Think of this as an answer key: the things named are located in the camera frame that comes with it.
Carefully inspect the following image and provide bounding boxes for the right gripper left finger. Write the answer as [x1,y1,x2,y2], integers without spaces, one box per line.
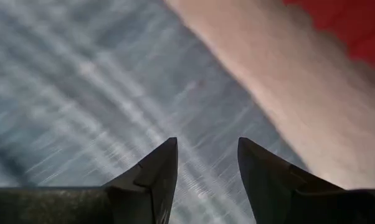
[0,137,179,224]

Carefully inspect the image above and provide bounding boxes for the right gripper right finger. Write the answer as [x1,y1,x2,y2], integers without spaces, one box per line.
[237,137,375,224]

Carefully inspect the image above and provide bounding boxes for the blue striped shirt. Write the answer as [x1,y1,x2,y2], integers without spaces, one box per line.
[0,0,308,224]

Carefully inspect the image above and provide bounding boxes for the red plastic laundry bin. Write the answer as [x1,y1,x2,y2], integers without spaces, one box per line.
[282,0,375,90]

